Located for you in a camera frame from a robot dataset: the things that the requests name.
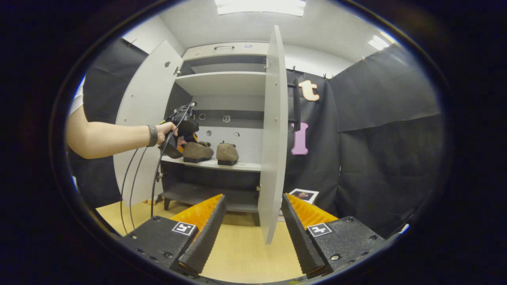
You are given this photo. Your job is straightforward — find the white shoe cabinet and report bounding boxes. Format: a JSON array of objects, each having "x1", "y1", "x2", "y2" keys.
[{"x1": 160, "y1": 41, "x2": 288, "y2": 227}]

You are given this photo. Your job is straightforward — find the black cable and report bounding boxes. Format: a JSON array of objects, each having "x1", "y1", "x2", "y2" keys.
[{"x1": 120, "y1": 102, "x2": 197, "y2": 235}]

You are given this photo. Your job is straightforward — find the white book with dark picture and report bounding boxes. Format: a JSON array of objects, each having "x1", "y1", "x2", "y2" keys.
[{"x1": 288, "y1": 188, "x2": 320, "y2": 205}]

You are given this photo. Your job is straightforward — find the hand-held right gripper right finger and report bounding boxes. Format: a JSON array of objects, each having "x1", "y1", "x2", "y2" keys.
[{"x1": 281, "y1": 193, "x2": 386, "y2": 278}]

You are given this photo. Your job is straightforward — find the black backdrop cloth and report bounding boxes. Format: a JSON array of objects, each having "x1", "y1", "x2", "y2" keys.
[{"x1": 67, "y1": 37, "x2": 447, "y2": 239}]

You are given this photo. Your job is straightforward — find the small ceiling light panel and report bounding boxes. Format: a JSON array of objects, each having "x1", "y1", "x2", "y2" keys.
[{"x1": 368, "y1": 33, "x2": 395, "y2": 51}]

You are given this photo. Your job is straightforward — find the black wristband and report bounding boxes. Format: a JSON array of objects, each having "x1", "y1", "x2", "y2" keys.
[{"x1": 146, "y1": 124, "x2": 159, "y2": 148}]

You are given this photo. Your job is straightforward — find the large ceiling light panel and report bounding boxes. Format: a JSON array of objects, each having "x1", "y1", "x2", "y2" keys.
[{"x1": 214, "y1": 0, "x2": 307, "y2": 17}]

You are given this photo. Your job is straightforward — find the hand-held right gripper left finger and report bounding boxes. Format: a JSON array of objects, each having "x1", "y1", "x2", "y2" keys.
[{"x1": 118, "y1": 194, "x2": 227, "y2": 276}]

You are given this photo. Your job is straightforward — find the brown fuzzy shoe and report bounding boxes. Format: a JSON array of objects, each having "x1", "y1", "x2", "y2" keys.
[
  {"x1": 183, "y1": 141, "x2": 215, "y2": 163},
  {"x1": 215, "y1": 141, "x2": 240, "y2": 166}
]

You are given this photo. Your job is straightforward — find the white shoe cabinet door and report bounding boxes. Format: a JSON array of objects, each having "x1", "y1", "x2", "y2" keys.
[
  {"x1": 112, "y1": 39, "x2": 185, "y2": 207},
  {"x1": 257, "y1": 25, "x2": 302, "y2": 245}
]

